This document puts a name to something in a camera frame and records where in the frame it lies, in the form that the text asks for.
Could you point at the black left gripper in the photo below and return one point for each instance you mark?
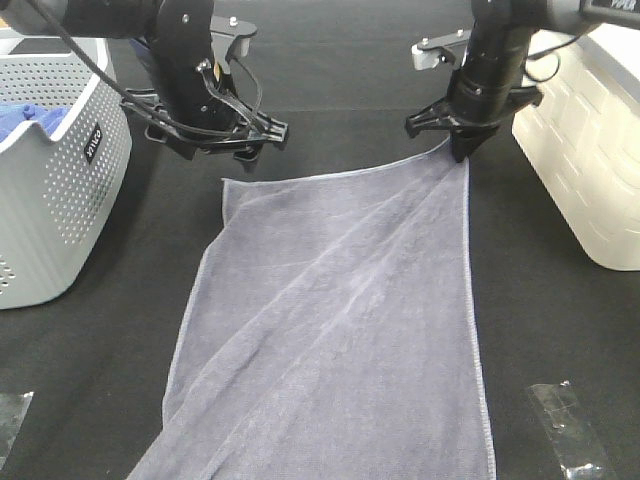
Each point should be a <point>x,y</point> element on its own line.
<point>252,131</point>

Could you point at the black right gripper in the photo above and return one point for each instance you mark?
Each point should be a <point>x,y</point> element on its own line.
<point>468,111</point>

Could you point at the grey terry towel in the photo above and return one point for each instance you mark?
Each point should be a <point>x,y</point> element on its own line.
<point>330,334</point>

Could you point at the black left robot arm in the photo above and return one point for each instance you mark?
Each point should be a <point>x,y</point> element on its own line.
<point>187,51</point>

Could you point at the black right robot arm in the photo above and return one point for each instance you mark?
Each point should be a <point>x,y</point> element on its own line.
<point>489,59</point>

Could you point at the blue towel in basket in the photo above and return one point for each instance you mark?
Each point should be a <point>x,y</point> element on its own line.
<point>12,115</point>

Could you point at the cream plastic storage box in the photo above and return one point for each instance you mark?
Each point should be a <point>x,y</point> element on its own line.
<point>583,139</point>

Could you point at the grey perforated laundry basket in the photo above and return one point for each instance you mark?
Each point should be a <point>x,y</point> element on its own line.
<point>56,191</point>

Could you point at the clear tape strip right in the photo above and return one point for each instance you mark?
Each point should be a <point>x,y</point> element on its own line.
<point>578,449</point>

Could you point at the clear tape strip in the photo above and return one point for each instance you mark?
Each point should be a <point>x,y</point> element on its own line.
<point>578,449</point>
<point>13,409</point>

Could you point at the clear tape strip left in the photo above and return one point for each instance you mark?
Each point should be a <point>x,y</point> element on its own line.
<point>13,409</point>

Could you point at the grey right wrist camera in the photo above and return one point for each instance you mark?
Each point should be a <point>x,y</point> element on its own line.
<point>429,53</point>

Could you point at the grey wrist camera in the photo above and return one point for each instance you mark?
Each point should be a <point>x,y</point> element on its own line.
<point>429,53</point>
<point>230,37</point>

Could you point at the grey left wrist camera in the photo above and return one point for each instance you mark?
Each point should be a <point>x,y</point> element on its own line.
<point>230,37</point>

